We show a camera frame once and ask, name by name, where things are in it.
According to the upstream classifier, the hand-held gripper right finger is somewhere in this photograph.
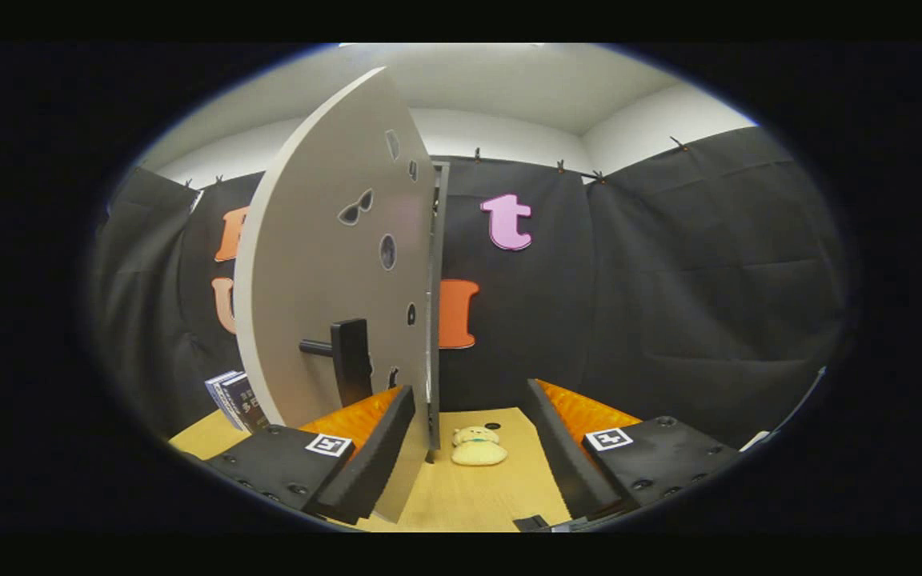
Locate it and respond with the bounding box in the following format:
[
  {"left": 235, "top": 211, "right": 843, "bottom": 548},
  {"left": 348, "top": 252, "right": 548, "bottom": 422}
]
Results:
[{"left": 527, "top": 378, "right": 742, "bottom": 517}]

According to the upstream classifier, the cream plush toy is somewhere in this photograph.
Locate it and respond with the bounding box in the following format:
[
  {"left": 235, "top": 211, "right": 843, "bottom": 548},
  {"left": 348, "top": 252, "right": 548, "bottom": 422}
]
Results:
[{"left": 451, "top": 426, "right": 508, "bottom": 466}]

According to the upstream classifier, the black backdrop cloth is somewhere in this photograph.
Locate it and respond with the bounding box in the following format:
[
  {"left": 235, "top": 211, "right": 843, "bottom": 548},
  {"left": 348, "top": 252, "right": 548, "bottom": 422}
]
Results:
[{"left": 93, "top": 124, "right": 850, "bottom": 449}]

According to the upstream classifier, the grey cabinet door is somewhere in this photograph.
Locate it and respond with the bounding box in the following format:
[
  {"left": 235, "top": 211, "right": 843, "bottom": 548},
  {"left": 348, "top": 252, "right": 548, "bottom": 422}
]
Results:
[{"left": 234, "top": 66, "right": 439, "bottom": 522}]

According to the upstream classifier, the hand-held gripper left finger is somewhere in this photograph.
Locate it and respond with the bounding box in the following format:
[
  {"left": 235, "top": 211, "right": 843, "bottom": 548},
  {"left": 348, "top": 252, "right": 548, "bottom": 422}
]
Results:
[{"left": 205, "top": 385, "right": 416, "bottom": 525}]

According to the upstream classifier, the grey cabinet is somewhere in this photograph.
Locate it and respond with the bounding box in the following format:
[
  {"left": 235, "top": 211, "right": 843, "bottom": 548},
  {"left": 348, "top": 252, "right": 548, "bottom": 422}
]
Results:
[{"left": 427, "top": 160, "right": 451, "bottom": 465}]

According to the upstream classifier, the stack of dark blue books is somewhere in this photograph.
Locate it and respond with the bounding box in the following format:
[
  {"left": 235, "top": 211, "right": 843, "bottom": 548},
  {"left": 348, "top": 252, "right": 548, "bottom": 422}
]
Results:
[{"left": 205, "top": 370, "right": 270, "bottom": 433}]

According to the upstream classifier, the black door handle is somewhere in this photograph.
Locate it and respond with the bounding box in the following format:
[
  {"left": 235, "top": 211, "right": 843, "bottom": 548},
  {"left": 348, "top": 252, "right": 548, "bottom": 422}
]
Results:
[{"left": 299, "top": 318, "right": 374, "bottom": 409}]

